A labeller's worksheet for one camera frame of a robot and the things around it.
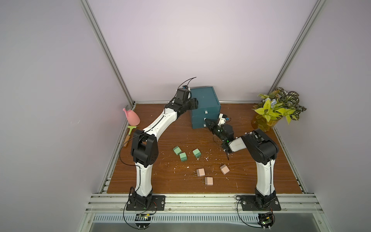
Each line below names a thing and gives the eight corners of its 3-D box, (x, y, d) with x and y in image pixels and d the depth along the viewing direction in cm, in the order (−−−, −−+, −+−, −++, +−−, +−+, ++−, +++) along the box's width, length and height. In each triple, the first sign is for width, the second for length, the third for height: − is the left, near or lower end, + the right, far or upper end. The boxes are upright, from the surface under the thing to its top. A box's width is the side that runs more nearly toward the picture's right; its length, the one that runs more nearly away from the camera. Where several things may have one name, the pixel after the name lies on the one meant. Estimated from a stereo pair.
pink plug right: (224, 175, 84) (225, 174, 82) (218, 168, 86) (219, 167, 84) (229, 171, 85) (230, 169, 83) (224, 164, 88) (224, 163, 86)
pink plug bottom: (205, 185, 80) (205, 184, 78) (204, 177, 83) (205, 176, 81) (212, 185, 80) (213, 184, 78) (212, 177, 83) (212, 176, 81)
